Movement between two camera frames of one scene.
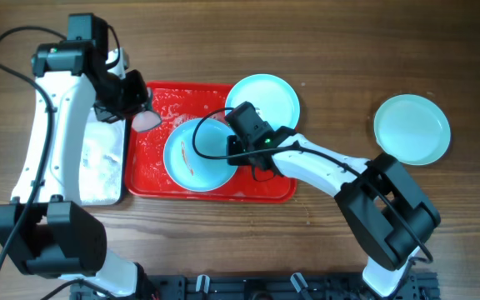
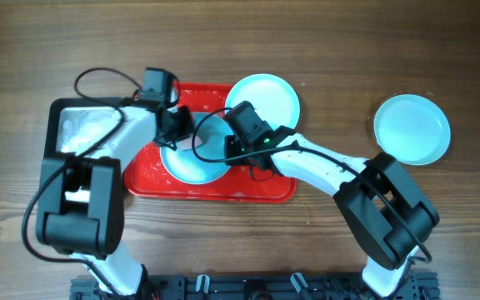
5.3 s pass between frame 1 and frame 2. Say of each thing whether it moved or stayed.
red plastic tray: stayed
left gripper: moved
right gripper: stayed
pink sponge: moved
